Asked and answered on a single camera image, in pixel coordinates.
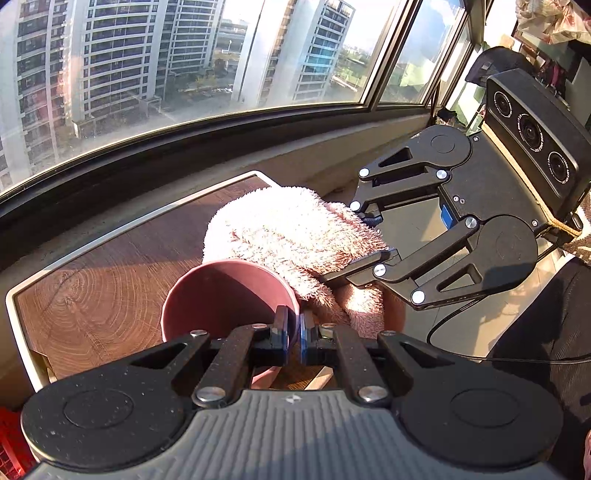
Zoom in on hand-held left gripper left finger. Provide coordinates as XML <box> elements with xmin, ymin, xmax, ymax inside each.
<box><xmin>129</xmin><ymin>306</ymin><xmax>290</xmax><ymax>408</ymax></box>

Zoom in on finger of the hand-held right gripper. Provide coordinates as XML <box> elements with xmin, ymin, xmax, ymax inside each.
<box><xmin>349</xmin><ymin>144</ymin><xmax>452</xmax><ymax>228</ymax></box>
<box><xmin>318</xmin><ymin>215</ymin><xmax>486</xmax><ymax>311</ymax></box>

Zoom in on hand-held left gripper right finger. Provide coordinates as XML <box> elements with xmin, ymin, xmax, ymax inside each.
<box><xmin>299</xmin><ymin>311</ymin><xmax>465</xmax><ymax>408</ymax></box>

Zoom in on mauve plastic cup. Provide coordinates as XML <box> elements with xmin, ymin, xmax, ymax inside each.
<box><xmin>161</xmin><ymin>259</ymin><xmax>302</xmax><ymax>393</ymax></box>

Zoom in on pink fluffy cloth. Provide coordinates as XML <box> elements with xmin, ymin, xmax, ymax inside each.
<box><xmin>203</xmin><ymin>186</ymin><xmax>408</xmax><ymax>343</ymax></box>

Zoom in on black chair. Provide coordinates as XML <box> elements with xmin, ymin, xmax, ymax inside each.
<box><xmin>464</xmin><ymin>45</ymin><xmax>539</xmax><ymax>86</ymax></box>

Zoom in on person's dark pants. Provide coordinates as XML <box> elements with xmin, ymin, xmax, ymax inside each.
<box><xmin>488</xmin><ymin>257</ymin><xmax>591</xmax><ymax>480</ymax></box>

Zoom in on floral cloth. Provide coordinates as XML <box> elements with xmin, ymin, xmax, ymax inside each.
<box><xmin>514</xmin><ymin>0</ymin><xmax>591</xmax><ymax>45</ymax></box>

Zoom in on high-rise building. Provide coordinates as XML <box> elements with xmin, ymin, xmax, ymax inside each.
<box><xmin>231</xmin><ymin>0</ymin><xmax>357</xmax><ymax>106</ymax></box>
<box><xmin>0</xmin><ymin>0</ymin><xmax>77</xmax><ymax>190</ymax></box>
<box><xmin>65</xmin><ymin>0</ymin><xmax>225</xmax><ymax>127</ymax></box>

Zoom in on white-rimmed wooden table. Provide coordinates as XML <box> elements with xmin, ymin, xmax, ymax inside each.
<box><xmin>6</xmin><ymin>171</ymin><xmax>352</xmax><ymax>393</ymax></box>

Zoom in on red plastic crate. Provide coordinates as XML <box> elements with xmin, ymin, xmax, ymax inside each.
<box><xmin>0</xmin><ymin>406</ymin><xmax>38</xmax><ymax>480</ymax></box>

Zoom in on tan cord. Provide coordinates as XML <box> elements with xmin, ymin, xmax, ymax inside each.
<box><xmin>536</xmin><ymin>213</ymin><xmax>584</xmax><ymax>238</ymax></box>

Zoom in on dark window frame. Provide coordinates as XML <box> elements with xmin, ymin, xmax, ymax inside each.
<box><xmin>0</xmin><ymin>0</ymin><xmax>490</xmax><ymax>273</ymax></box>

